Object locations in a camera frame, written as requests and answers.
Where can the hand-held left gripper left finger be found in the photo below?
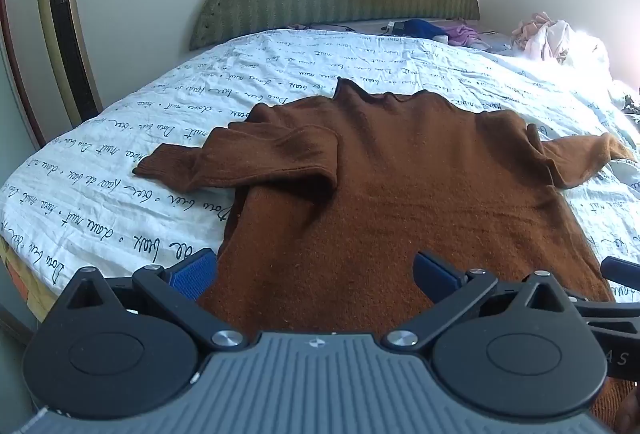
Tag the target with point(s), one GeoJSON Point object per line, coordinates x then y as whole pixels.
{"type": "Point", "coordinates": [195, 275]}

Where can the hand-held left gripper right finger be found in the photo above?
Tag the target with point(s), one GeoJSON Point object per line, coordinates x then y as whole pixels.
{"type": "Point", "coordinates": [434, 278]}

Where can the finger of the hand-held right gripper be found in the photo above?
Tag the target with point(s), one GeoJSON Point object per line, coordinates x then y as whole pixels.
{"type": "Point", "coordinates": [610, 310]}
{"type": "Point", "coordinates": [621, 269]}

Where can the brown knit sweater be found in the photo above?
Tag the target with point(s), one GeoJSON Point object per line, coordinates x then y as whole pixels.
{"type": "Point", "coordinates": [400, 174]}

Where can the pink clothes pile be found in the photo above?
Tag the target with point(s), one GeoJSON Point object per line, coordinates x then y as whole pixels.
{"type": "Point", "coordinates": [542, 36]}

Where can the orange patterned bed sheet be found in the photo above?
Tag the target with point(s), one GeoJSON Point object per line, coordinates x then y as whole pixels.
{"type": "Point", "coordinates": [22, 281]}

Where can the white script-printed bed blanket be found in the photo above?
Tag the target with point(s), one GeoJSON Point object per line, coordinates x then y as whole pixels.
{"type": "Point", "coordinates": [210, 78]}

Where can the white fluffy cloth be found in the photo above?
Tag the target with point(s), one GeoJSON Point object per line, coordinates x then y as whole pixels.
{"type": "Point", "coordinates": [592, 53]}

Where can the purple cloth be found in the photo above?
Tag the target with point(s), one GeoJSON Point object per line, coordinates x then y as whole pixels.
{"type": "Point", "coordinates": [462, 33]}

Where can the blue cloth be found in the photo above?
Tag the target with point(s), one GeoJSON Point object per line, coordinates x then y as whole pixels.
{"type": "Point", "coordinates": [422, 27]}

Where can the gold tower fan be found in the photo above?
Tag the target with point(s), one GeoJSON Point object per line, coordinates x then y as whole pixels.
{"type": "Point", "coordinates": [65, 43]}

